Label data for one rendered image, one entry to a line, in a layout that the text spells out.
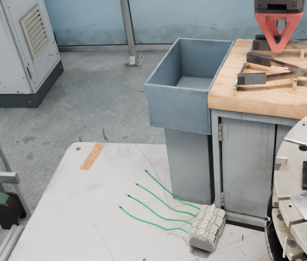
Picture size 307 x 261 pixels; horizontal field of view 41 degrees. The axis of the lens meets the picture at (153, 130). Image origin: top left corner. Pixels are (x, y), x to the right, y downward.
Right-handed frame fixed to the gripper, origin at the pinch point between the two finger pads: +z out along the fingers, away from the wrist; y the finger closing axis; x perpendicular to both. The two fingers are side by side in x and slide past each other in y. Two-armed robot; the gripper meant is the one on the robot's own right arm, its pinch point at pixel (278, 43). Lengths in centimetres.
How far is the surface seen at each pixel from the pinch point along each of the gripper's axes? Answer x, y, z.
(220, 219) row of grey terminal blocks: -6.4, 15.6, 26.9
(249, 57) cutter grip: -3.5, 5.5, -0.2
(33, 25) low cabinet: -160, -133, 64
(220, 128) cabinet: -6.5, 12.9, 8.5
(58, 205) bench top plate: -41, 18, 30
